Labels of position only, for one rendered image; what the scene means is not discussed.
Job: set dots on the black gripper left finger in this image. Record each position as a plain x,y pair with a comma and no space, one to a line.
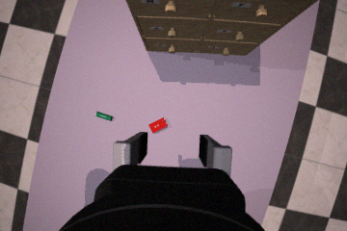
130,152

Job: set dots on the small wooden chest of drawers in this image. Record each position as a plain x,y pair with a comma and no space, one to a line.
210,18

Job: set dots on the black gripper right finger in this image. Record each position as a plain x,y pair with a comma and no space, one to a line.
214,155

